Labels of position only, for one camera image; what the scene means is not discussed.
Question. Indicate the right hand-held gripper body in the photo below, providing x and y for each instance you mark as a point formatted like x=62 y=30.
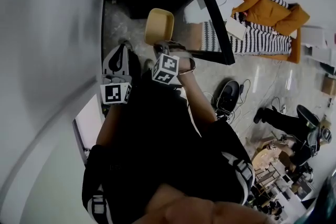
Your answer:
x=166 y=68

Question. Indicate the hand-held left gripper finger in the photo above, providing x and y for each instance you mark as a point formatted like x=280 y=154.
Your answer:
x=106 y=64
x=125 y=60

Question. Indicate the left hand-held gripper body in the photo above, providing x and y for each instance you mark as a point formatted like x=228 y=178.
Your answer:
x=115 y=93

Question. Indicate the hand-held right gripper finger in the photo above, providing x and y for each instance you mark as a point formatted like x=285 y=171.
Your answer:
x=160 y=48

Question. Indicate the yellow plastic container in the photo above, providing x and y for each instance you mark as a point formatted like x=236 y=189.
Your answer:
x=158 y=25

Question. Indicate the person's left forearm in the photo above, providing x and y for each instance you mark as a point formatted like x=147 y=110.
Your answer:
x=107 y=126

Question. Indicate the person's right forearm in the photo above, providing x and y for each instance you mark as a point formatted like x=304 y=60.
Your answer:
x=197 y=97

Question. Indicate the person's grey shoe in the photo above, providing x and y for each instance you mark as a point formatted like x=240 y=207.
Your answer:
x=148 y=63
x=125 y=43

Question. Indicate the black framed glass table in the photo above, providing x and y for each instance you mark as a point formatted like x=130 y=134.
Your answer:
x=220 y=34

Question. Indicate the white flat box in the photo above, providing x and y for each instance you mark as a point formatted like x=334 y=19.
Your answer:
x=236 y=29

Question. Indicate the black white striped blanket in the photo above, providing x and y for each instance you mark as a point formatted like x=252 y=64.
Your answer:
x=258 y=39

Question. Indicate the orange sofa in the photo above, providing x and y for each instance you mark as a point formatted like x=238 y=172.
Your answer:
x=262 y=8

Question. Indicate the round wooden table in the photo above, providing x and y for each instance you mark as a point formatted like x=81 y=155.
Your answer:
x=263 y=161

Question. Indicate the white furniture unit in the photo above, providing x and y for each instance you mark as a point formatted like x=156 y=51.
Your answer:
x=317 y=42

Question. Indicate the brown cardboard box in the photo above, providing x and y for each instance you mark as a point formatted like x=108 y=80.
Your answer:
x=329 y=85

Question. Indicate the white panel with dark frame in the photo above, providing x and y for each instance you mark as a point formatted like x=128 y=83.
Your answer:
x=89 y=123

